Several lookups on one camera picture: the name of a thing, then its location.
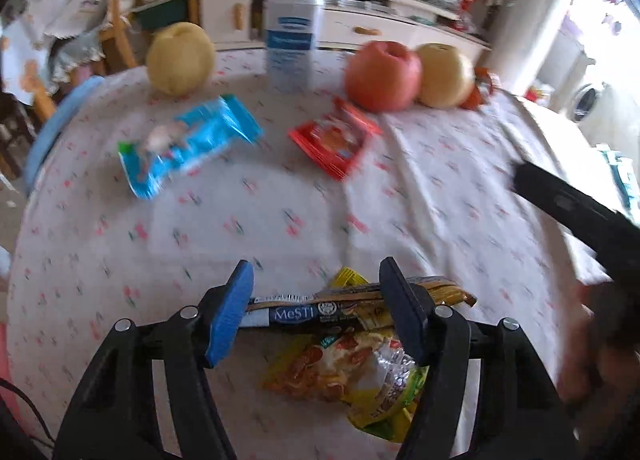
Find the black cable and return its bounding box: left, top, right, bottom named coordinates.
left=0, top=377, right=56, bottom=447

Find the blue snack wrapper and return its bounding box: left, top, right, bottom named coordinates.
left=117, top=94, right=265, bottom=201

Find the yellow apple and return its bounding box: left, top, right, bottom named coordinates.
left=415, top=42, right=476, bottom=108
left=146, top=22, right=217, bottom=96

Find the cherry print tablecloth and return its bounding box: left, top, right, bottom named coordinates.
left=7, top=47, right=621, bottom=460

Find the blue plate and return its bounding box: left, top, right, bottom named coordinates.
left=24, top=76, right=103, bottom=195

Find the teal white packet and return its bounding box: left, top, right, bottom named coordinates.
left=597, top=145, right=640, bottom=211

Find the red apple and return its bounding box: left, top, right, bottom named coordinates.
left=345, top=40, right=423, bottom=113

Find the yellow dark snack wrapper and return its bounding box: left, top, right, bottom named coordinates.
left=240, top=275, right=478, bottom=331

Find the wooden chair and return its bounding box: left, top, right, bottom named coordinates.
left=30, top=0, right=140, bottom=121

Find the grey lace-trimmed cloth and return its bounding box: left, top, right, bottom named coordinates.
left=50, top=27, right=108, bottom=83

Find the person's right hand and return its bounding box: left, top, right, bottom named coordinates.
left=557, top=280, right=626, bottom=406

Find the yellow apple right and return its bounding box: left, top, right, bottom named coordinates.
left=415, top=42, right=476, bottom=108

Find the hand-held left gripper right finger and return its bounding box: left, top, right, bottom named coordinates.
left=378, top=256, right=581, bottom=460

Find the yellow apple left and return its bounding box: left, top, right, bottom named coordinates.
left=146, top=22, right=217, bottom=96

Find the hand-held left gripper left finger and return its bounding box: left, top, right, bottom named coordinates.
left=52, top=260, right=256, bottom=460

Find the red flat snack packet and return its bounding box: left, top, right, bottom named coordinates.
left=287, top=97, right=383, bottom=181

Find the white plastic bottle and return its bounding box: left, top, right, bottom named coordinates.
left=262, top=0, right=326, bottom=95

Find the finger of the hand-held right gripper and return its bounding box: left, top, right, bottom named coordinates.
left=512, top=161, right=640, bottom=261

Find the yellow green snack packet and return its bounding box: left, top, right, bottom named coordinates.
left=262, top=330, right=431, bottom=443

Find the washing machine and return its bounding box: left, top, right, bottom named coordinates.
left=570, top=82, right=615, bottom=125

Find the white cabinet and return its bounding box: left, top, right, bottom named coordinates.
left=130, top=0, right=493, bottom=60

